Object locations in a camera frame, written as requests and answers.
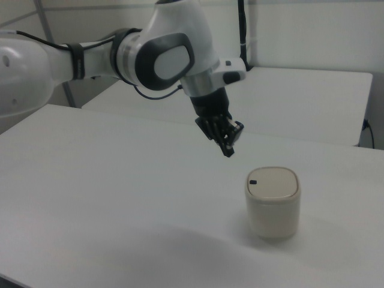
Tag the white side table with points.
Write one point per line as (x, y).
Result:
(270, 102)

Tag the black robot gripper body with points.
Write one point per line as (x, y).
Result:
(210, 105)

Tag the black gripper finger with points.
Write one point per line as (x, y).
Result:
(235, 133)
(217, 135)

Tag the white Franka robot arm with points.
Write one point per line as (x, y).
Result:
(90, 57)

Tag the cream trash bin with lid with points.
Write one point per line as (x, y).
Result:
(273, 204)

